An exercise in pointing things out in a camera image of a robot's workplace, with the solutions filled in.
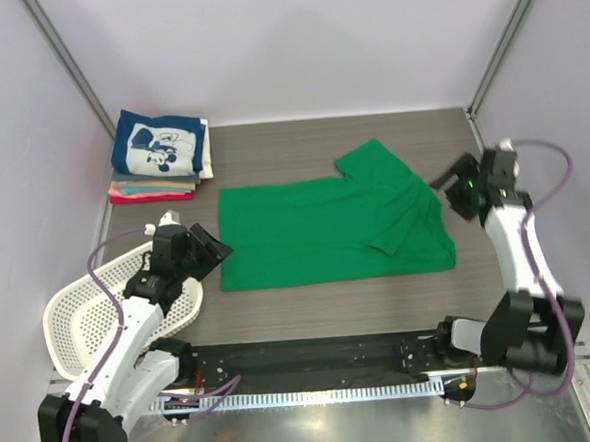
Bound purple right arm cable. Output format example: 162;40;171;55
430;136;588;412

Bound salmon pink folded t shirt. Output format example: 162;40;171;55
109;182;198;198

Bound red folded t shirt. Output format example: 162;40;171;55
109;192;193;205

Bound white perforated plastic basket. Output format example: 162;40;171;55
42;243;203;381

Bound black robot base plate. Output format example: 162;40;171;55
168;330;486;395

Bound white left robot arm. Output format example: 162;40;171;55
37;221;233;442

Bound white folded t shirt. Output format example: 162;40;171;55
198;118;214;181

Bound navy printed folded t shirt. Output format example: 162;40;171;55
111;109;206;177

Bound beige folded t shirt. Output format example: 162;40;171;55
110;181;185;186

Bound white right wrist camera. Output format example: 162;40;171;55
498;138;519;177

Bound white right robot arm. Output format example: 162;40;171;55
430;140;585;376

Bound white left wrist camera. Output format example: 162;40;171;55
143;210;180;237

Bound turquoise folded t shirt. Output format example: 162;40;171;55
119;186;169;196

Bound green t shirt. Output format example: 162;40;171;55
218;139;457;292

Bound white slotted cable duct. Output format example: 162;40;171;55
144;377;445;418

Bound grey teal folded t shirt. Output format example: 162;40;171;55
112;170;200;183

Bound left aluminium corner post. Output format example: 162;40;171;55
18;0;115;138

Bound right aluminium corner post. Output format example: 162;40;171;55
465;0;535;121

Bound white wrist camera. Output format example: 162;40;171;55
143;210;180;237
498;138;519;177

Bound aluminium corner post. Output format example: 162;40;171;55
18;0;115;138
465;0;535;121

